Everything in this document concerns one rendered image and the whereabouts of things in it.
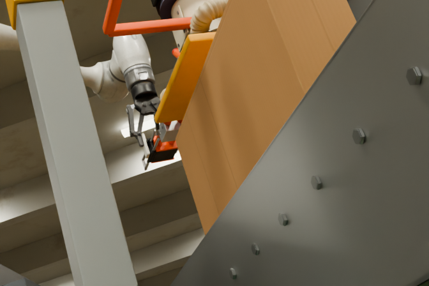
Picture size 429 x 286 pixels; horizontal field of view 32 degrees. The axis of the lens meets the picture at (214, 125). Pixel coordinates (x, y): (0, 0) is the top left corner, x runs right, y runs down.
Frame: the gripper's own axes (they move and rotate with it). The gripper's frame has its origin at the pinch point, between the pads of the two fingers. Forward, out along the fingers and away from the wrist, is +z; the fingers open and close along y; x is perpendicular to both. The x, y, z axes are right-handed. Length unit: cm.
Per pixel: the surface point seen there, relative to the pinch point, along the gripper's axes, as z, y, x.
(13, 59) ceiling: -277, 20, 384
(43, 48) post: 34, -48, -113
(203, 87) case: 28, -17, -84
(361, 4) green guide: 57, -30, -150
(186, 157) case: 31, -16, -62
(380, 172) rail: 70, -33, -147
